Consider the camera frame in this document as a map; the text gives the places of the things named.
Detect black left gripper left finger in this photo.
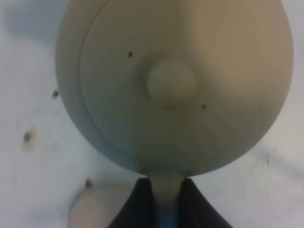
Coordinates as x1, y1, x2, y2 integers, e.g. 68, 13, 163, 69
109, 178, 154, 228

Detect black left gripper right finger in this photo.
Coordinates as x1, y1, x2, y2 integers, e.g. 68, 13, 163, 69
175, 178, 232, 228

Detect beige teapot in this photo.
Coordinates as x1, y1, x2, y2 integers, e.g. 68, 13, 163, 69
55, 0, 295, 228

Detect beige teapot coaster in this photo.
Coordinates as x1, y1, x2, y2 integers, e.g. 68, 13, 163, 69
67, 190, 129, 228

